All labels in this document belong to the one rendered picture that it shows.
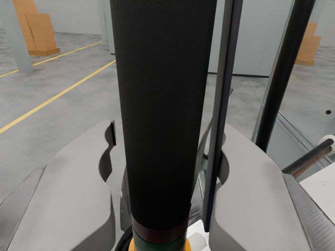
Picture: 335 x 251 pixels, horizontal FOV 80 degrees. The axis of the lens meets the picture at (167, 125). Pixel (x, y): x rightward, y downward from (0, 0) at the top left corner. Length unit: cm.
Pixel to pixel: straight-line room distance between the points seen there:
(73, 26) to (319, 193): 1415
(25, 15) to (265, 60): 720
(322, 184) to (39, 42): 822
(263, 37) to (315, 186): 531
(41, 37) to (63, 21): 642
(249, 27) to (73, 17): 1074
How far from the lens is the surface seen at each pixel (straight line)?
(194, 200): 58
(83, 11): 1386
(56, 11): 1472
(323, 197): 54
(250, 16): 562
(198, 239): 20
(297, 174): 30
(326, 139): 38
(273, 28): 578
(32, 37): 846
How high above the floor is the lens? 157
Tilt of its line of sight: 31 degrees down
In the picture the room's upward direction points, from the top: 2 degrees clockwise
